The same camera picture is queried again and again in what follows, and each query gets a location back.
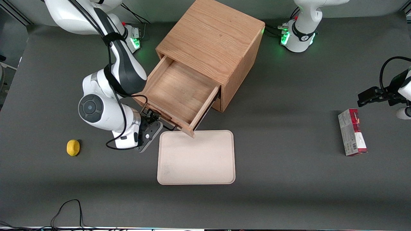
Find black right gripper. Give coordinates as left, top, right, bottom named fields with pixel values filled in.
left=140, top=109, right=162, bottom=129

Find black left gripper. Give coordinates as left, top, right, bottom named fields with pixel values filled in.
left=357, top=72, right=408, bottom=108

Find black metal drawer handle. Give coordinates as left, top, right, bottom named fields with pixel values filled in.
left=140, top=96, right=178, bottom=131

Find wooden drawer with notch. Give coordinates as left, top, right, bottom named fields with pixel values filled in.
left=133, top=55, right=222, bottom=138

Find wooden two-drawer cabinet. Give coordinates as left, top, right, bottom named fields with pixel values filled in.
left=156, top=0, right=266, bottom=113

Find grey and red carton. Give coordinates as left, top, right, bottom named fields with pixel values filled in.
left=338, top=108, right=368, bottom=157

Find beige rectangular tray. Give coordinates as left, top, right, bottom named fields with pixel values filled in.
left=157, top=130, right=236, bottom=185

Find yellow lemon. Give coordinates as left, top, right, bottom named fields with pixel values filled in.
left=66, top=139, right=80, bottom=157

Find dark grey table mat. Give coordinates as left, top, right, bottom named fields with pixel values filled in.
left=0, top=13, right=411, bottom=229

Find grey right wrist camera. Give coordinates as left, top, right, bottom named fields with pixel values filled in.
left=134, top=121, right=163, bottom=153

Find black left wrist camera cable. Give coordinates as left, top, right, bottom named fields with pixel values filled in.
left=380, top=56, right=411, bottom=93

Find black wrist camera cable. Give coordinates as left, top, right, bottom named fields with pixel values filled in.
left=380, top=56, right=411, bottom=93
left=67, top=0, right=137, bottom=151

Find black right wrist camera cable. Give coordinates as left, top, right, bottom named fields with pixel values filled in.
left=67, top=0, right=137, bottom=151

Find black right arm base cables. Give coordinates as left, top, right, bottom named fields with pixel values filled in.
left=120, top=3, right=152, bottom=40

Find black arm base cables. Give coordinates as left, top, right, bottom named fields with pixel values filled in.
left=265, top=6, right=300, bottom=38
left=120, top=3, right=152, bottom=40

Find black left arm base cables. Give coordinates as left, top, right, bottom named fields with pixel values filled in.
left=265, top=6, right=300, bottom=38

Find black cable on table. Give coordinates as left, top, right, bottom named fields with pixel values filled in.
left=0, top=199, right=126, bottom=231

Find black frame rail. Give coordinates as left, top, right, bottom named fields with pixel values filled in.
left=0, top=3, right=34, bottom=27

